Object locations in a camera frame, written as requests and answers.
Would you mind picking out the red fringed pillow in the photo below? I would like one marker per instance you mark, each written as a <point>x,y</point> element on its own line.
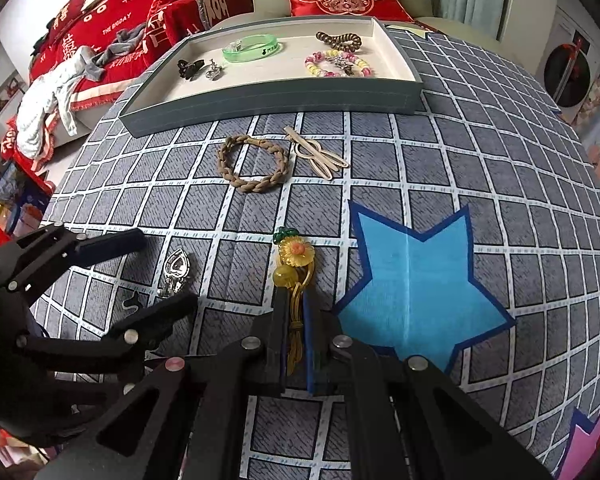
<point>175,15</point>

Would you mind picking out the red printed sofa blanket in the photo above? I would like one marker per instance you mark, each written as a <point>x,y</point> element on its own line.
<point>105,15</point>

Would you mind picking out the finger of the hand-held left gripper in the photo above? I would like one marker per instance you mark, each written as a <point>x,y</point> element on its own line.
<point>110,246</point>
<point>165,312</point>

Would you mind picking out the small silver hair clip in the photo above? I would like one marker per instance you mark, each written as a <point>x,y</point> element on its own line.
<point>212,72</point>

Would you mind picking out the grey garment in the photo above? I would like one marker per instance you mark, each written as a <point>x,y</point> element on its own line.
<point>122,45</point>

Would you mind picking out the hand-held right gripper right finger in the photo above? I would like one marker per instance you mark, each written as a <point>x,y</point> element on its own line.
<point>310,345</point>

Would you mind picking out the grey jewelry tray box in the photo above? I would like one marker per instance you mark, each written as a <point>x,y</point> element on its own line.
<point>260,105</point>

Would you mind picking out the green translucent bangle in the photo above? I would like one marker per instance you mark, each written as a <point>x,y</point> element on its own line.
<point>260,51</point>

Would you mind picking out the blue printed box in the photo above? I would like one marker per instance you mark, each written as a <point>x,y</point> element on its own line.
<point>15,195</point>

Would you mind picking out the beige hair clip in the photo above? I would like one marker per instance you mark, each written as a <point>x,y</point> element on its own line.
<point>320,160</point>

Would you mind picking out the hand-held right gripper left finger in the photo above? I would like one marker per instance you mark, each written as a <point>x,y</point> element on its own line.
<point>280,345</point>

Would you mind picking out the silver heart hair clip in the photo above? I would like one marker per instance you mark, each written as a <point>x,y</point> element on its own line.
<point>176,265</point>

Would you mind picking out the white washing machine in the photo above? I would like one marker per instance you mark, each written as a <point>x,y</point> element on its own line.
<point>572,70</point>

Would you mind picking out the black hair claw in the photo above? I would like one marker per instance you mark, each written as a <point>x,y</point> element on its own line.
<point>187,71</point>

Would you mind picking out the bronze hair clip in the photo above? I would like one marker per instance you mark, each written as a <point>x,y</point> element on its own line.
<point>341,65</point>

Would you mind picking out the white garment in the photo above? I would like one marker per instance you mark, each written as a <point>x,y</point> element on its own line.
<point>40,105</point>

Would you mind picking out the grey checkered tablecloth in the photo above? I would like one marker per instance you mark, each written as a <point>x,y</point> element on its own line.
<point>430,160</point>

